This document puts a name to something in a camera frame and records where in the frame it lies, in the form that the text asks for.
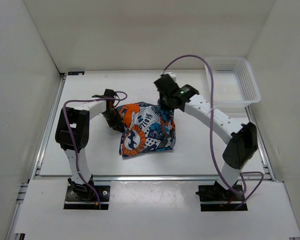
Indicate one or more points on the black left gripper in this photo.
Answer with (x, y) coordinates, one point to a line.
(114, 125)

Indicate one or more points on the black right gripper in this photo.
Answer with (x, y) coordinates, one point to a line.
(163, 107)

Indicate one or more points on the colourful patterned shorts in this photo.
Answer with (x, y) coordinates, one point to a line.
(147, 128)

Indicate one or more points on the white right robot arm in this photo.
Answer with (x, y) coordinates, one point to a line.
(240, 139)

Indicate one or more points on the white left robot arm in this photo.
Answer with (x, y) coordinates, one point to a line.
(73, 131)

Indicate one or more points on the white perforated plastic basket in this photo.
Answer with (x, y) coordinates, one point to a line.
(234, 85)

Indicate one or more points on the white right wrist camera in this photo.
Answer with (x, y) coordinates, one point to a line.
(171, 75)

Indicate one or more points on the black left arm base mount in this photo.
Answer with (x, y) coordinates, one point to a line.
(78, 201)

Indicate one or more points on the aluminium left frame rail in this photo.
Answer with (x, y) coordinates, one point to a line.
(37, 164)

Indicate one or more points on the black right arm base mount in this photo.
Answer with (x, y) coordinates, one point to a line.
(213, 199)

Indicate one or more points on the aluminium right frame rail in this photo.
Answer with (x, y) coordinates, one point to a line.
(269, 208)

